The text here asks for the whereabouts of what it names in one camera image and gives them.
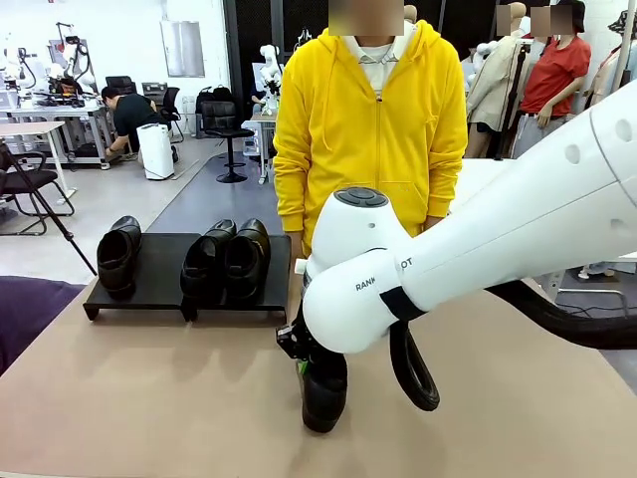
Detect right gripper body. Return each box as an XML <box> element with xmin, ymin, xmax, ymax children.
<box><xmin>276</xmin><ymin>308</ymin><xmax>324</xmax><ymax>362</ymax></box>

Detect black leather shoe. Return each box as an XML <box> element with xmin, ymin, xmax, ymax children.
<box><xmin>226</xmin><ymin>217</ymin><xmax>273</xmax><ymax>301</ymax></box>
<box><xmin>300</xmin><ymin>348</ymin><xmax>349</xmax><ymax>433</ymax></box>
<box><xmin>179</xmin><ymin>218</ymin><xmax>238</xmax><ymax>308</ymax></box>
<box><xmin>97</xmin><ymin>215</ymin><xmax>143</xmax><ymax>301</ymax></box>

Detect person's left forearm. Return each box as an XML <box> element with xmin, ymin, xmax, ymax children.
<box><xmin>425</xmin><ymin>143</ymin><xmax>469</xmax><ymax>220</ymax></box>

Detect person's right forearm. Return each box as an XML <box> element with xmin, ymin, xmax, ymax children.
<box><xmin>272</xmin><ymin>148</ymin><xmax>313</xmax><ymax>234</ymax></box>

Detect black shoe stand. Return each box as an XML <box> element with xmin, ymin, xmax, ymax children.
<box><xmin>186</xmin><ymin>233</ymin><xmax>293</xmax><ymax>325</ymax></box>
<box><xmin>82</xmin><ymin>232</ymin><xmax>201</xmax><ymax>323</ymax></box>

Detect person in yellow hoodie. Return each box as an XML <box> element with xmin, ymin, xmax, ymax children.
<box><xmin>272</xmin><ymin>0</ymin><xmax>469</xmax><ymax>260</ymax></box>

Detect small white desk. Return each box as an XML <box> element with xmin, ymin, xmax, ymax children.
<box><xmin>242</xmin><ymin>112</ymin><xmax>280</xmax><ymax>186</ymax></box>

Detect black bar stool chair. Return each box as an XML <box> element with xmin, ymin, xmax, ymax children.
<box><xmin>199</xmin><ymin>101</ymin><xmax>256</xmax><ymax>184</ymax></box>

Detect white air purifier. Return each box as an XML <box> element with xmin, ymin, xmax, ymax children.
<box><xmin>136</xmin><ymin>122</ymin><xmax>175</xmax><ymax>181</ymax></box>

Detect white table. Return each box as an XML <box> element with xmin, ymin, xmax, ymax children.
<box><xmin>462</xmin><ymin>156</ymin><xmax>524</xmax><ymax>175</ymax></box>

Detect black backpack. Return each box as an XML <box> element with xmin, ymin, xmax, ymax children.
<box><xmin>195</xmin><ymin>85</ymin><xmax>234</xmax><ymax>115</ymax></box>

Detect black office chair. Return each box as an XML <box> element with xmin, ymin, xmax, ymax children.
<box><xmin>148</xmin><ymin>87</ymin><xmax>184</xmax><ymax>144</ymax></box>
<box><xmin>0</xmin><ymin>151</ymin><xmax>76</xmax><ymax>236</ymax></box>
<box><xmin>106</xmin><ymin>75</ymin><xmax>138</xmax><ymax>97</ymax></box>

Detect man in black t-shirt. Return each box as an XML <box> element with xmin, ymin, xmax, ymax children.
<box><xmin>102</xmin><ymin>85</ymin><xmax>179</xmax><ymax>163</ymax></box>

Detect mannequin in beige jacket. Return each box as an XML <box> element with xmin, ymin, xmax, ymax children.
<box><xmin>462</xmin><ymin>2</ymin><xmax>531</xmax><ymax>159</ymax></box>

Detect white workshop desk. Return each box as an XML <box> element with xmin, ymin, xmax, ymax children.
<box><xmin>0</xmin><ymin>107</ymin><xmax>116</xmax><ymax>195</ymax></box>

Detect black and white robot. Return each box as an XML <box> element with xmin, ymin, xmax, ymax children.
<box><xmin>47</xmin><ymin>22</ymin><xmax>99</xmax><ymax>109</ymax></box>

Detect mannequin in red t-shirt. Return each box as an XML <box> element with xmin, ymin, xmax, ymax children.
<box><xmin>512</xmin><ymin>0</ymin><xmax>593</xmax><ymax>168</ymax></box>

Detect mannequin in light coat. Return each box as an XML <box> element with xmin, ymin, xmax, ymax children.
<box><xmin>581</xmin><ymin>14</ymin><xmax>637</xmax><ymax>111</ymax></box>

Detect grey wall panel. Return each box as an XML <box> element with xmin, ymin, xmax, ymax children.
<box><xmin>159</xmin><ymin>20</ymin><xmax>206</xmax><ymax>79</ymax></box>

